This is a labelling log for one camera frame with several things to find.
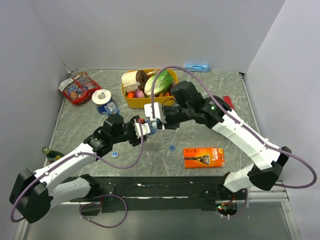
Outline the purple onion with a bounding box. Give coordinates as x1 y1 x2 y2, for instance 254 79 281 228
134 89 145 99

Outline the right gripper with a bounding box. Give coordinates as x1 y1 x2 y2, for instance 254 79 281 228
156 104 193 131

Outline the red flat bar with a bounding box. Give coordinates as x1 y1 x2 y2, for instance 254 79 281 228
223 95 235 110

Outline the white paper bag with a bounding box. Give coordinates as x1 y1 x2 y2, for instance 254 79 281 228
121 70 140 93

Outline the brown bread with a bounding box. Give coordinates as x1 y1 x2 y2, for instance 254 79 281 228
135 70 149 92

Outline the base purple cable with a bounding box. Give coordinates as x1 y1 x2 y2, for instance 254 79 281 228
78 194 128 228

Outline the orange carrot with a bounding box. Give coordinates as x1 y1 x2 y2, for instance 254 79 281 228
126 92 135 98

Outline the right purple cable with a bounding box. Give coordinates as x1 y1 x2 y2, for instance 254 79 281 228
150 65 318 189

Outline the right blue cap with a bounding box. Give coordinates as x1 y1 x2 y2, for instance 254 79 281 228
169 145 176 152

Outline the blue tissue pack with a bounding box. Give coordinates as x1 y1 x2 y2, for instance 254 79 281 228
183 64 210 73

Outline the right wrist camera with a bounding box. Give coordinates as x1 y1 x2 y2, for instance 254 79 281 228
144 102 167 124

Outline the orange razor box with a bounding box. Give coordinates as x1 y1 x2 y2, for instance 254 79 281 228
183 147 225 169

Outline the blue cap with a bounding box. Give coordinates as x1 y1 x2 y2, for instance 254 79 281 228
169 145 176 152
111 151 119 158

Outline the green lettuce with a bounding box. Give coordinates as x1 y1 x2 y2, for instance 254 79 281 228
144 70 174 97

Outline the yellow plastic bin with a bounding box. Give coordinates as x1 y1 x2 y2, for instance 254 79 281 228
121 69 179 109

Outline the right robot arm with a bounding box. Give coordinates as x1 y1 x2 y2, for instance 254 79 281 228
144 81 291 200

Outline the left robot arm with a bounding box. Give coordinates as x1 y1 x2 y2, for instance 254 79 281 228
9 114 146 223

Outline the red snack bag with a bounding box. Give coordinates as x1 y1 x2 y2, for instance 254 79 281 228
58 72 101 106

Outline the toilet paper roll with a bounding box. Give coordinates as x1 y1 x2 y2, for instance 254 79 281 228
91 89 114 115

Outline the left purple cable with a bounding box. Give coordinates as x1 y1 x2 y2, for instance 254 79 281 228
9 122 145 223

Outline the left blue cap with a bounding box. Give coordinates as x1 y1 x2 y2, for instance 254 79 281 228
111 151 119 158

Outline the green glass bottle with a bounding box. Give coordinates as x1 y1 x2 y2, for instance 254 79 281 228
41 147 65 164

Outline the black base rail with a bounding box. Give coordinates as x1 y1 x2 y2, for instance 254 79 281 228
75 174 246 213

